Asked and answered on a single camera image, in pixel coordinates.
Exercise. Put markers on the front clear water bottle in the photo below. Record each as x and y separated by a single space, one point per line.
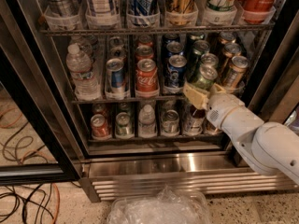
81 70

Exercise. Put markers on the bottom shelf tea bottle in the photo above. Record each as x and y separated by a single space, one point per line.
193 120

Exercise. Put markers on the green soda can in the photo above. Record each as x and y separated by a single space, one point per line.
199 48
209 59
204 78

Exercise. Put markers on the blue pepsi can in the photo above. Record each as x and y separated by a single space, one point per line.
174 48
170 37
175 71

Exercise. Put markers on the clear water bottle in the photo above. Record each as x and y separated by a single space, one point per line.
87 44
81 70

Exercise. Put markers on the rear clear water bottle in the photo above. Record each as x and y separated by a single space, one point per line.
87 44

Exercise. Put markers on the front gold can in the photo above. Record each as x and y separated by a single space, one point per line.
234 71

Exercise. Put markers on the wire shelf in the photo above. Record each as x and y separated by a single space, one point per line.
124 98
158 30

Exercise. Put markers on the open glass fridge door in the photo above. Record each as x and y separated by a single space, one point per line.
34 74

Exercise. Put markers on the bottom shelf water bottle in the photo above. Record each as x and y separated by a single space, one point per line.
147 122

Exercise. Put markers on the middle wire shelf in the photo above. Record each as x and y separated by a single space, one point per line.
124 98

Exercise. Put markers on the front blue pepsi can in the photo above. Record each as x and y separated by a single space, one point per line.
175 71

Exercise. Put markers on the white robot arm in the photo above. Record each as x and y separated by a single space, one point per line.
267 147

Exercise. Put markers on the bottom shelf gold can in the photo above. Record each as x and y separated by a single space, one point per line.
211 129

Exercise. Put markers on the front silver blue can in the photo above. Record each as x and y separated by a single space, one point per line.
116 75

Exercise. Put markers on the top wire shelf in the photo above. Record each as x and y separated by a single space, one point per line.
158 30

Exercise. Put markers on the bottom shelf silver can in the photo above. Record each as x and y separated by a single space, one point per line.
170 120

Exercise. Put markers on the bottom shelf green can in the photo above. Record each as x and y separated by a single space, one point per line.
124 126

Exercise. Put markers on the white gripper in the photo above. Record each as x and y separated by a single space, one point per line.
221 108

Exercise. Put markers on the stainless steel fridge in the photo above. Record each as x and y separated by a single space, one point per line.
136 167

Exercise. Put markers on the bottom shelf red can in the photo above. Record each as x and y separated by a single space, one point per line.
100 127

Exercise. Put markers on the clear plastic wrap bundle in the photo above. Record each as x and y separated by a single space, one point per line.
169 206

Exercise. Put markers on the front red cola can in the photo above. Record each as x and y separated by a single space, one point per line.
146 75

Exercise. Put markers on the red cola can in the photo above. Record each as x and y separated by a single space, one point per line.
146 75
143 52
146 40

